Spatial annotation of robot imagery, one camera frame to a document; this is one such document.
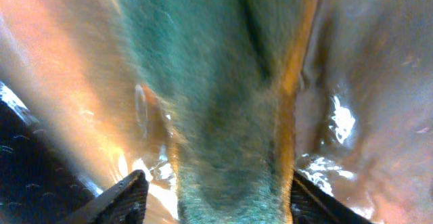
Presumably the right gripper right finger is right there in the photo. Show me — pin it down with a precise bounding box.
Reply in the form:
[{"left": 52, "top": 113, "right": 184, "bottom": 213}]
[{"left": 290, "top": 171, "right": 372, "bottom": 224}]

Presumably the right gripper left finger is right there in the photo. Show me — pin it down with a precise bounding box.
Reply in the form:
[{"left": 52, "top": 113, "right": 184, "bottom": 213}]
[{"left": 59, "top": 170, "right": 149, "bottom": 224}]

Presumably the green yellow sponge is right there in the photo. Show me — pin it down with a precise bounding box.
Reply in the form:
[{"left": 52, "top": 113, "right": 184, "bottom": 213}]
[{"left": 97, "top": 0, "right": 319, "bottom": 223}]

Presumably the black water tray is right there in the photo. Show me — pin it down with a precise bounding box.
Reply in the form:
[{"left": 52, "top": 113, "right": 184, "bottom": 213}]
[{"left": 0, "top": 0, "right": 433, "bottom": 224}]

